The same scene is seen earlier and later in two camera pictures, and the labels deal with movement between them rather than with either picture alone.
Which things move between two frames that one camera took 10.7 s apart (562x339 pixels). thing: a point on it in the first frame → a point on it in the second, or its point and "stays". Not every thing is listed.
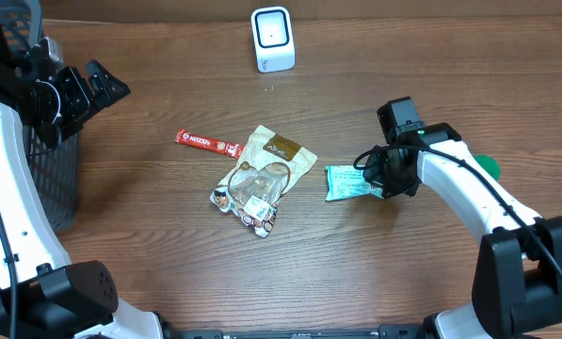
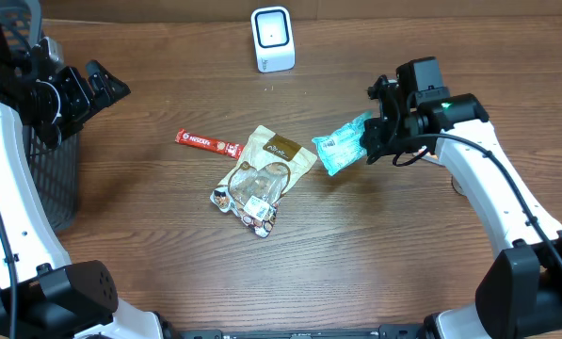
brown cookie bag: (268, 166) stays
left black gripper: (80, 95) stays
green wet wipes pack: (346, 182) → (344, 145)
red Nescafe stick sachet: (228, 149) stays
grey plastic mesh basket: (55, 170) stays
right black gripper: (386, 174) → (381, 130)
